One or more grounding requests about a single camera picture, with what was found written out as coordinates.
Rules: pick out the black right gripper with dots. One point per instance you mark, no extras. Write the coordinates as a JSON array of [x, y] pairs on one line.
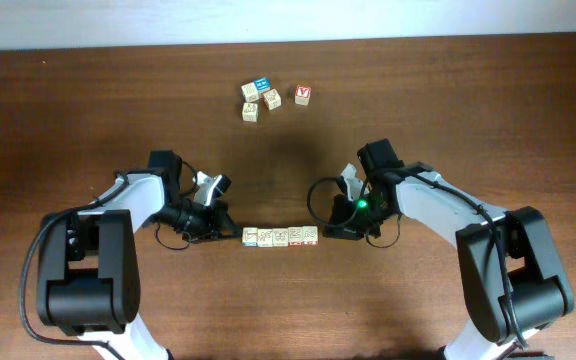
[[342, 224]]

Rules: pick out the block with red V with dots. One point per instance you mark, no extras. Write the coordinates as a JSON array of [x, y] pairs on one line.
[[302, 95]]

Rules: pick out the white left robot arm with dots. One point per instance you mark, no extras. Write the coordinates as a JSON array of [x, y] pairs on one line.
[[88, 277]]

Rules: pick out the block with donkey picture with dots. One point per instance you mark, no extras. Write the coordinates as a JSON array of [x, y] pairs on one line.
[[250, 92]]

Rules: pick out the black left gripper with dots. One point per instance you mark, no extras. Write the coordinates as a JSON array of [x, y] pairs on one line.
[[216, 215]]

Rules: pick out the small blue block edge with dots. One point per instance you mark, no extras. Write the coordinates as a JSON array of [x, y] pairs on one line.
[[250, 112]]

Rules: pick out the block with red E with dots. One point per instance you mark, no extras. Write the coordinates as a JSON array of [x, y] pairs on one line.
[[272, 99]]

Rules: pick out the block with bird picture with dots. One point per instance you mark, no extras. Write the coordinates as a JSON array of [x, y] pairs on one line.
[[264, 237]]

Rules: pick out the block with red I and fish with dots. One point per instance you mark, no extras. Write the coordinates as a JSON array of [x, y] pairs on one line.
[[295, 236]]

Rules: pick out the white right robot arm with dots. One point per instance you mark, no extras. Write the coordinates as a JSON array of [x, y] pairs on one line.
[[513, 279]]

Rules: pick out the block with red letter side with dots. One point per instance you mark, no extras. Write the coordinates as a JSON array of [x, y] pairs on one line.
[[310, 235]]

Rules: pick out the block with blue letter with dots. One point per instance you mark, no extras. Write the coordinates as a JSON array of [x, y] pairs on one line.
[[262, 85]]

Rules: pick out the block with butterfly picture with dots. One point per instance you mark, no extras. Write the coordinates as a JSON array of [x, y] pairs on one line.
[[280, 237]]

